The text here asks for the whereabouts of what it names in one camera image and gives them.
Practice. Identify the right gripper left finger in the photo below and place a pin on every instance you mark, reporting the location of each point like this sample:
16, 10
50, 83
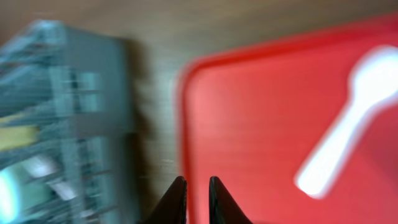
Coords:
172, 208

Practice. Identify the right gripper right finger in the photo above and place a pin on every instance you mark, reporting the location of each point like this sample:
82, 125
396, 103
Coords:
223, 209

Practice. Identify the mint green bowl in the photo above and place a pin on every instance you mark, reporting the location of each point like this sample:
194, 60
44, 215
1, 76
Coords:
19, 196

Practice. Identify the yellow plastic cup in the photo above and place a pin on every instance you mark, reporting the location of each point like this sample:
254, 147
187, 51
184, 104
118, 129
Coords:
18, 136

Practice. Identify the white plastic spoon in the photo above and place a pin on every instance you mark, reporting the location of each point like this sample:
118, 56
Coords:
372, 86

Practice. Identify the grey dishwasher rack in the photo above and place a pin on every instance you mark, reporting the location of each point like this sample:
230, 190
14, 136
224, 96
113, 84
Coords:
73, 86

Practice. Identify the red plastic tray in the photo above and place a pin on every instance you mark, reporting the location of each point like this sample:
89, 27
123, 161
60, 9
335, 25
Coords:
252, 116

